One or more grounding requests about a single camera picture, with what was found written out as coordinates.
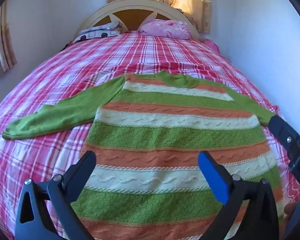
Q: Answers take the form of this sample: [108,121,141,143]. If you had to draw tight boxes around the cream wooden headboard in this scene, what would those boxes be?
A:
[79,0,202,40]

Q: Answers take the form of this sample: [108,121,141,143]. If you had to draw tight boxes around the yellow side curtain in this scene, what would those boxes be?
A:
[0,0,18,80]

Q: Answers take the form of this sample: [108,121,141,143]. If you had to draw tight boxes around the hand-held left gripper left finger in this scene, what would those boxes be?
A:
[15,151,97,240]

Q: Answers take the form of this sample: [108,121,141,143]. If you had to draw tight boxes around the pink fleece blanket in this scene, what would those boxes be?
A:
[140,18,192,40]

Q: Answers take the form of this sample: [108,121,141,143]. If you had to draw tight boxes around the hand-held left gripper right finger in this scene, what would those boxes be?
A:
[198,151,283,240]

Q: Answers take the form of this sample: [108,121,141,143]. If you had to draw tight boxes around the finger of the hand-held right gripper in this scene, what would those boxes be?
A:
[267,115,300,178]

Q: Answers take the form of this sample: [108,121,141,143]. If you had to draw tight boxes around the red plaid bed sheet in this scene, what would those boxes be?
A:
[0,31,300,240]

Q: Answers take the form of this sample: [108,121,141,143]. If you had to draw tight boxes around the green orange striped knit sweater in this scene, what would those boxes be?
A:
[2,70,284,240]

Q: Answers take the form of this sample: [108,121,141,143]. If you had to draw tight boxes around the yellow window curtain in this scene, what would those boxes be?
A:
[106,0,213,34]

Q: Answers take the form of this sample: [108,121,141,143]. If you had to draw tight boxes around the person's right hand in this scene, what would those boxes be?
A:
[283,202,297,220]

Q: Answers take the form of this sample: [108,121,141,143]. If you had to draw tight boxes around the white patterned pillow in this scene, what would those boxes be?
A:
[72,21,122,43]

